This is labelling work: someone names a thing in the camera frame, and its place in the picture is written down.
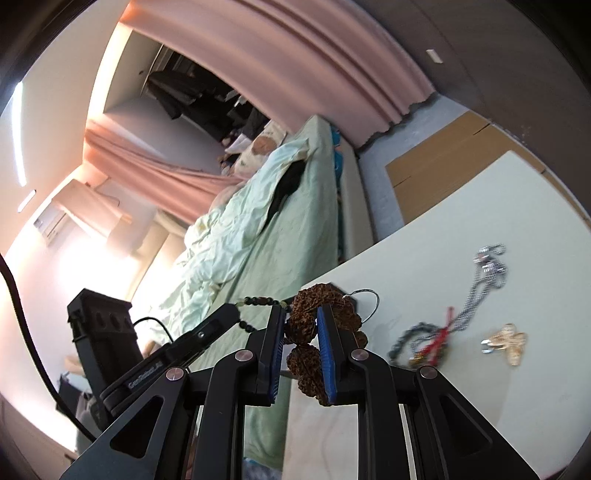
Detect beige headboard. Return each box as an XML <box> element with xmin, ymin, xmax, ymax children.
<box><xmin>107</xmin><ymin>209</ymin><xmax>188</xmax><ymax>264</ymax></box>

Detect pink curtain behind bed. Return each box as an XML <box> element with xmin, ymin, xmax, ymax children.
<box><xmin>83</xmin><ymin>120</ymin><xmax>245</xmax><ymax>224</ymax></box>

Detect flat cardboard sheet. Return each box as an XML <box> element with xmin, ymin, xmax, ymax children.
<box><xmin>386</xmin><ymin>111</ymin><xmax>567</xmax><ymax>223</ymax></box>

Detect person left hand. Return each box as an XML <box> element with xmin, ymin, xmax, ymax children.
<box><xmin>64</xmin><ymin>340</ymin><xmax>160</xmax><ymax>377</ymax></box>

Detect brown rudraksha bead bracelet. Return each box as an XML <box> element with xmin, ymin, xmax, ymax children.
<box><xmin>281</xmin><ymin>283</ymin><xmax>370</xmax><ymax>407</ymax></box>

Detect hanging dark clothes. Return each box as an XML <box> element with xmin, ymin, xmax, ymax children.
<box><xmin>144</xmin><ymin>46</ymin><xmax>269</xmax><ymax>145</ymax></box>

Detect silver chain necklace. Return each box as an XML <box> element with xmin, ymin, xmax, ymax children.
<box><xmin>445</xmin><ymin>244</ymin><xmax>509</xmax><ymax>335</ymax></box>

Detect white table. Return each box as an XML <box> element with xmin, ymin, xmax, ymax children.
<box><xmin>280</xmin><ymin>150</ymin><xmax>591</xmax><ymax>480</ymax></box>

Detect patterned pillow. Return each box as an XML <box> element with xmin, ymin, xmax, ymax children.
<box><xmin>231</xmin><ymin>120</ymin><xmax>288</xmax><ymax>179</ymax></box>

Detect green bed mattress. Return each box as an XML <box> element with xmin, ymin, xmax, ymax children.
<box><xmin>133</xmin><ymin>115</ymin><xmax>352</xmax><ymax>471</ymax></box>

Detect wall air conditioner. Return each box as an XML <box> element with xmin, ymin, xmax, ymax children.
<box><xmin>33</xmin><ymin>203</ymin><xmax>68</xmax><ymax>245</ymax></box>

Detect beige butterfly hair clip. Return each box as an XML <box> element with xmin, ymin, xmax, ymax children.
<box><xmin>481</xmin><ymin>323</ymin><xmax>528</xmax><ymax>367</ymax></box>

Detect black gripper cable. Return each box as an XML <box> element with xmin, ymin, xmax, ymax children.
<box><xmin>0</xmin><ymin>253</ymin><xmax>98</xmax><ymax>444</ymax></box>

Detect pink curtain near wall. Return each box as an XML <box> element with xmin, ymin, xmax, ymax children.
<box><xmin>120</xmin><ymin>1</ymin><xmax>435</xmax><ymax>147</ymax></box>

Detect black garment on bed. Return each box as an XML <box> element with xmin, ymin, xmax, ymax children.
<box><xmin>263</xmin><ymin>160</ymin><xmax>307</xmax><ymax>231</ymax></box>

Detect white wall socket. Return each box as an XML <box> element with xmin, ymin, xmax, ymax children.
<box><xmin>426</xmin><ymin>49</ymin><xmax>444</xmax><ymax>64</ymax></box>

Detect light green duvet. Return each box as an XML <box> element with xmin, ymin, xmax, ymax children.
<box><xmin>157</xmin><ymin>138</ymin><xmax>311</xmax><ymax>337</ymax></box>

